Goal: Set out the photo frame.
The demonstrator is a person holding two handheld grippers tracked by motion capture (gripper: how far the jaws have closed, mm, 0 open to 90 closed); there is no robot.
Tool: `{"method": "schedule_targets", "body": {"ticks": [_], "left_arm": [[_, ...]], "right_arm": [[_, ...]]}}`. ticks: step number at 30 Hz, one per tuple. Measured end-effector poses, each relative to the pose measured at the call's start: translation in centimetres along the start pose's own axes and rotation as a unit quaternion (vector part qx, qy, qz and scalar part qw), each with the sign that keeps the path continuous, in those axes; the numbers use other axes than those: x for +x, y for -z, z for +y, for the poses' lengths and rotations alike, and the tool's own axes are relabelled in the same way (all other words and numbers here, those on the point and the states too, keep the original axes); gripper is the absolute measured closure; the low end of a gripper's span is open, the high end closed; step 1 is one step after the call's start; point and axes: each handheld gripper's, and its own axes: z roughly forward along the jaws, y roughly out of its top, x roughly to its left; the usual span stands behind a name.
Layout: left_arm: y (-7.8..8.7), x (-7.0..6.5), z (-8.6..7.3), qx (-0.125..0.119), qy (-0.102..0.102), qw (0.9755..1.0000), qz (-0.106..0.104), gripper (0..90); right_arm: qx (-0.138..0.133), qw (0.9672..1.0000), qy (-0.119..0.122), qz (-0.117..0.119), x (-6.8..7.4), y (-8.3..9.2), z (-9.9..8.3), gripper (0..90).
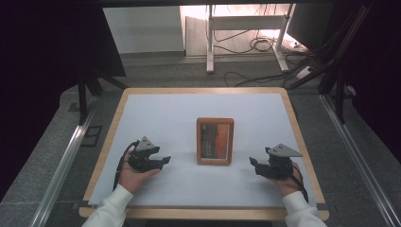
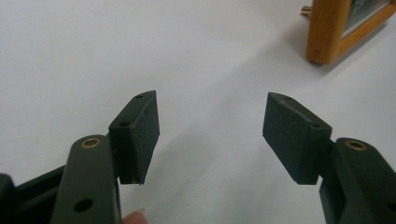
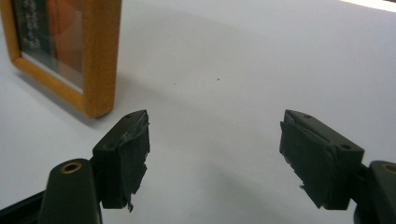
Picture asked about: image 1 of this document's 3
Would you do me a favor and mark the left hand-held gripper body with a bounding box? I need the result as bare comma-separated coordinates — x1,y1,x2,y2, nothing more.
127,135,162,174

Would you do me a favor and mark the black curtain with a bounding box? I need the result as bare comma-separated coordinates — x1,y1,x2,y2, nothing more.
327,0,401,166
0,0,127,204

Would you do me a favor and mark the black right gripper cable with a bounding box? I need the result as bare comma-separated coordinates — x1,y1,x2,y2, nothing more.
288,164,310,204

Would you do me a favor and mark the wooden table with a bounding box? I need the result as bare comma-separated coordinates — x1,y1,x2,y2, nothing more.
78,87,330,221

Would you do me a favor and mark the white board panel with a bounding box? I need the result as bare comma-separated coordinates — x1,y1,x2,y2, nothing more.
101,6,185,55

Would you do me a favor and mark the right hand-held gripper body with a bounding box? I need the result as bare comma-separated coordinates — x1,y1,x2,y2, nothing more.
254,143,304,182

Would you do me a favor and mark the white desk frame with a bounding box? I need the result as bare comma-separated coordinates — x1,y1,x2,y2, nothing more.
205,3,296,75

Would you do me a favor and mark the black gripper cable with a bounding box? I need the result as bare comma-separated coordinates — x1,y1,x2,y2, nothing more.
112,140,140,192
288,164,310,204

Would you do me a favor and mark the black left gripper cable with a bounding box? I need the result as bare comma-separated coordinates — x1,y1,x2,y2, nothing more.
112,140,140,192

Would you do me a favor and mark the black metal stand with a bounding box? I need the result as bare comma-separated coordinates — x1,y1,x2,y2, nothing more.
77,66,130,126
285,4,375,125

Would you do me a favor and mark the person's right hand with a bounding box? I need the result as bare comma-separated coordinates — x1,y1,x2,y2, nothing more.
267,161,305,198

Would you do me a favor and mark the aluminium rail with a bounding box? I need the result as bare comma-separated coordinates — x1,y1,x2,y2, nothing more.
319,93,401,227
28,94,99,227

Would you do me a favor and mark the coiled black cable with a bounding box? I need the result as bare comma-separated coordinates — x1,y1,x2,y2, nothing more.
213,29,278,55

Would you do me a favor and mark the white table mat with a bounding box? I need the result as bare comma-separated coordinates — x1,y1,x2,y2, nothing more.
88,93,318,208

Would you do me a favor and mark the person's left hand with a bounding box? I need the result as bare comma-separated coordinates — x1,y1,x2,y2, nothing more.
117,158,162,195

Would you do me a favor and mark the black floor cable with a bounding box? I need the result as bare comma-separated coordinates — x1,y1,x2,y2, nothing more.
222,61,305,89

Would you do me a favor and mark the white power strip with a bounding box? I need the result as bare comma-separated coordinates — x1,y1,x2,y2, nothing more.
295,64,315,80

